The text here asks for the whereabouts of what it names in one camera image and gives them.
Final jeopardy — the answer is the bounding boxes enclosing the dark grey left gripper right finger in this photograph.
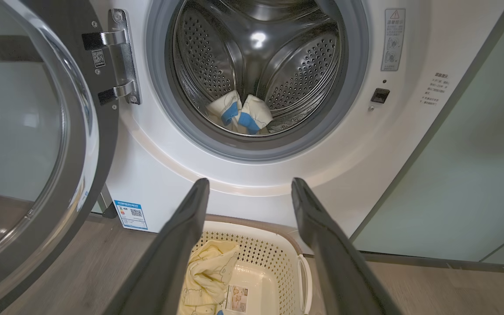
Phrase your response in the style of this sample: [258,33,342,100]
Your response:
[290,177,403,315]

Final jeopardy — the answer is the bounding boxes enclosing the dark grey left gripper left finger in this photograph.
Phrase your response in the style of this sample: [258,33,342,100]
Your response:
[103,177,211,315]

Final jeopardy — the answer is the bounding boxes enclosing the pale yellow bear-print garment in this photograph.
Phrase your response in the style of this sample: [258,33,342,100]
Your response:
[178,240,240,315]

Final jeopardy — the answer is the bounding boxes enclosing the round washing machine door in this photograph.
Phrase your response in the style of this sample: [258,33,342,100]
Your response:
[0,0,119,315]

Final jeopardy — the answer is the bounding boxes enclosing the pale yellow garment blue cuffs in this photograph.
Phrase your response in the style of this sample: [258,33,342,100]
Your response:
[206,90,274,135]

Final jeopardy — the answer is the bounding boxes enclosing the white washing machine body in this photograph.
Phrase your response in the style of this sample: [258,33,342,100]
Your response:
[88,0,504,254]

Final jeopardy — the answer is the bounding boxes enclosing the pale green cabinet panel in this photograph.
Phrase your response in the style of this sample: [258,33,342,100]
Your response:
[350,0,504,262]

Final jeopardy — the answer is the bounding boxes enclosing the stainless steel washing machine drum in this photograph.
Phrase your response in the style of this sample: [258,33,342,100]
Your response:
[172,0,342,136]

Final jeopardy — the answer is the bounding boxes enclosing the chrome door hinge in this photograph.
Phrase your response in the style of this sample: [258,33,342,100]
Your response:
[81,9,142,105]

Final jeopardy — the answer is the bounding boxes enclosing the blue energy label sticker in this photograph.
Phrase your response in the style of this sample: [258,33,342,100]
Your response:
[113,199,149,231]

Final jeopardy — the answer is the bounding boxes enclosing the cream perforated laundry basket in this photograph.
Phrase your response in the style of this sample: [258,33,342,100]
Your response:
[178,214,313,315]

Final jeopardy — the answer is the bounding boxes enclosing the basket product label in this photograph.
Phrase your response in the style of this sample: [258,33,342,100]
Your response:
[225,285,248,313]

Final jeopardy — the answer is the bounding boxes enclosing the grey warning sticker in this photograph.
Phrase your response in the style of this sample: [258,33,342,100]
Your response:
[381,8,406,72]

